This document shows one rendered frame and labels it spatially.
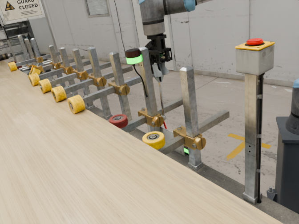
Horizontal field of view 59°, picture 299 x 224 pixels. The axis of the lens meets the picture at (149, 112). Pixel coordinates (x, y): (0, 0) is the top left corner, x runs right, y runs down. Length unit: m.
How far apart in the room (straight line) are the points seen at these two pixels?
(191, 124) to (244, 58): 0.37
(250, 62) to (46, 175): 0.70
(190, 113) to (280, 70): 2.87
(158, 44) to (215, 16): 2.97
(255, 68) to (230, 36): 3.26
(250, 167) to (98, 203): 0.47
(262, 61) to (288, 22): 2.89
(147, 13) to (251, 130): 0.60
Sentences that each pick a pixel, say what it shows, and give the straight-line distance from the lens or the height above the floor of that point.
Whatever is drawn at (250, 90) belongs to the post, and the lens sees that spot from 0.77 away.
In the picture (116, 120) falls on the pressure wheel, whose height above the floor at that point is 0.90.
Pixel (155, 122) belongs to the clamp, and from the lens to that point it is 1.17.
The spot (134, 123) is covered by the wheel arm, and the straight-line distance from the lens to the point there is 1.19.
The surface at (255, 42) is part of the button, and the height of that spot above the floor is 1.23.
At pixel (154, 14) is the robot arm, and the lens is 1.10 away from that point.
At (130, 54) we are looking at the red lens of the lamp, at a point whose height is 1.17.
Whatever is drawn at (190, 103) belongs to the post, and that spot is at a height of 1.00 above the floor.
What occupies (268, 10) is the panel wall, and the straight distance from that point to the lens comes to 3.67.
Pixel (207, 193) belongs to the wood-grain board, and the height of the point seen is 0.90.
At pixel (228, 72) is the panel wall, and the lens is 4.13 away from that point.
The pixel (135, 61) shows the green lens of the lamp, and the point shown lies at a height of 1.14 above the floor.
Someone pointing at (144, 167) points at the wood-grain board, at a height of 0.90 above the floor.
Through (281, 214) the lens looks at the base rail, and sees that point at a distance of 0.97.
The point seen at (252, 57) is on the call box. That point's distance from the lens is 0.71.
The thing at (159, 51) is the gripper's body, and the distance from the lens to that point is 1.12.
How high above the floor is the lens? 1.39
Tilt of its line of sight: 25 degrees down
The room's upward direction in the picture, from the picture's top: 10 degrees counter-clockwise
